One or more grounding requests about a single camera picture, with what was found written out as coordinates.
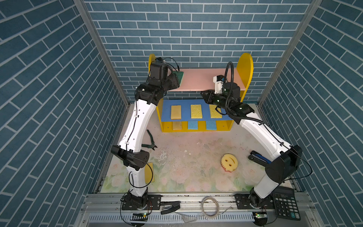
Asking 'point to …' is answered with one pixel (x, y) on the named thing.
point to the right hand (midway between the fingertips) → (200, 90)
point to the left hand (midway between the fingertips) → (174, 78)
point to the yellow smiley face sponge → (229, 162)
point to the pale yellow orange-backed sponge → (177, 125)
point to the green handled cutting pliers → (152, 145)
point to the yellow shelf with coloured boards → (185, 110)
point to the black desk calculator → (285, 203)
